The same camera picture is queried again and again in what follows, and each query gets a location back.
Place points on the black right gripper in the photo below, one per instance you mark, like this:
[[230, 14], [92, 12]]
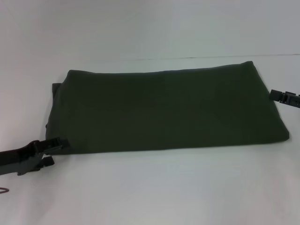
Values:
[[294, 99]]

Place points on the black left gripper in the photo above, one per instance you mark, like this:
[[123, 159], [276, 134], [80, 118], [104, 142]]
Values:
[[18, 157]]

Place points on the dark green t-shirt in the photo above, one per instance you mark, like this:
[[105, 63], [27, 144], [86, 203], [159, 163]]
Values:
[[164, 105]]

